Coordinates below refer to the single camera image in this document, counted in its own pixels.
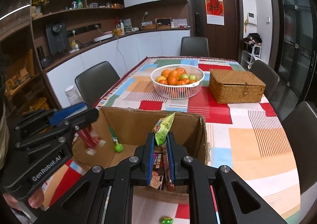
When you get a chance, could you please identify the wall power outlet strip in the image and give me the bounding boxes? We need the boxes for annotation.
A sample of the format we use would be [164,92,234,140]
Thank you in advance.
[67,23,102,36]

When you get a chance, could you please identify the dark brown door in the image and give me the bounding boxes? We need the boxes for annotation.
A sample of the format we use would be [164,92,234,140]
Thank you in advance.
[184,0,242,62]

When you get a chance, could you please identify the wooden wall shelf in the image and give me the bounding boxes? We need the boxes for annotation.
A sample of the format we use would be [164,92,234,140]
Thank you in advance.
[31,0,124,24]

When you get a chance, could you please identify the lidded wicker basket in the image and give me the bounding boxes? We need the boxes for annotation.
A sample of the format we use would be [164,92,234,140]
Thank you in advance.
[209,69,266,104]

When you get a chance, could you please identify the white storage rack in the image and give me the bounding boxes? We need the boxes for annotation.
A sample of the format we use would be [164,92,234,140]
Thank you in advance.
[243,43,262,71]

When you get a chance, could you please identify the white lower cabinets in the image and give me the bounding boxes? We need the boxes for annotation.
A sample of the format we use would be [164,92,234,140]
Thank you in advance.
[46,29,191,110]

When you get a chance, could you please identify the grey dining chair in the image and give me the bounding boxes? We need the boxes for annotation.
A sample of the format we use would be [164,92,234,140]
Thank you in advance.
[75,61,121,108]
[281,101,317,195]
[180,37,210,57]
[249,60,280,100]

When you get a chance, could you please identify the black bag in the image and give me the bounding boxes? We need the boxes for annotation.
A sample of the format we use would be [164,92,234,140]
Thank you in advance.
[243,33,262,46]

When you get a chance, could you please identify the brown cracker packet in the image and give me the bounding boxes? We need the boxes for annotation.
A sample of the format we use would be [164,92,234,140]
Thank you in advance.
[151,146,165,190]

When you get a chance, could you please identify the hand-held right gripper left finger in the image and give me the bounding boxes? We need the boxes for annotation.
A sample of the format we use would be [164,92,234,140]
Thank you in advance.
[37,132,156,224]

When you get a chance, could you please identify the lime green snack packet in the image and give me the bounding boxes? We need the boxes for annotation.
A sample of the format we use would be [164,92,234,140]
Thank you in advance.
[153,112,177,191]

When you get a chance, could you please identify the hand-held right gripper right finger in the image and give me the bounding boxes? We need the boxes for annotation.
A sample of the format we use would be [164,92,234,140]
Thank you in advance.
[165,132,288,224]

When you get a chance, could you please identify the red and white snack packet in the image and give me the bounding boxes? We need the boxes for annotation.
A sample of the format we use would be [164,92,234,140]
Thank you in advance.
[78,125,107,156]

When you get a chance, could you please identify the white power cable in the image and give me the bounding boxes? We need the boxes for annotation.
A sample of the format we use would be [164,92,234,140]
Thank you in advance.
[115,37,124,76]

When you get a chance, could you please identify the wooden glass display cabinet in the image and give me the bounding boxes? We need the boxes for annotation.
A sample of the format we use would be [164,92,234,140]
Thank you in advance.
[0,3,62,120]

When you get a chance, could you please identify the black picture frame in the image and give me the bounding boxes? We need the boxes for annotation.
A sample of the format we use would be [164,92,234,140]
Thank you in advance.
[156,18,172,27]

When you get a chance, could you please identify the pile of oranges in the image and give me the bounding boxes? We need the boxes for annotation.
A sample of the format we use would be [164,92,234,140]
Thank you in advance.
[156,67,199,86]

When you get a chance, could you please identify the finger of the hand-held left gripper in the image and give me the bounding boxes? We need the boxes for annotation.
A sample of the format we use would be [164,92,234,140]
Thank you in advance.
[56,107,100,140]
[48,103,89,126]

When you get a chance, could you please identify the brown cardboard box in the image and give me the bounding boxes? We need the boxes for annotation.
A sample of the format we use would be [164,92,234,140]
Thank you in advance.
[72,106,208,205]

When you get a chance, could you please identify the pink drink bottle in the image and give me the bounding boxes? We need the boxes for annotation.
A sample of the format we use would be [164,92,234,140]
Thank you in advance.
[65,85,82,106]

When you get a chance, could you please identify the green lollipop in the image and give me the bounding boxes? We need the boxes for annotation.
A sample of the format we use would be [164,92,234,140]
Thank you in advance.
[109,127,124,153]

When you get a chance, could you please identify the person's left hand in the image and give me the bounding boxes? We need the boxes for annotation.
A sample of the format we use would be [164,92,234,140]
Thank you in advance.
[4,186,45,212]

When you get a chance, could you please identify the white plastic fruit basket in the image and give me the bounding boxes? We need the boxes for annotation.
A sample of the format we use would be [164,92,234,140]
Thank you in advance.
[151,64,205,98]

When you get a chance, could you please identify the red wall calendar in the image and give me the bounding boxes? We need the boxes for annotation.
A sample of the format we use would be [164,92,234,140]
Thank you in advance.
[204,0,225,26]

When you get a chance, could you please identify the colourful patchwork tablecloth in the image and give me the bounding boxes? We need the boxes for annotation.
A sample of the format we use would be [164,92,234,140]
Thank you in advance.
[41,57,301,224]

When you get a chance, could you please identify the black framed glass door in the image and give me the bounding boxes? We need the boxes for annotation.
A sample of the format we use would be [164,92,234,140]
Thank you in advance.
[265,0,317,105]

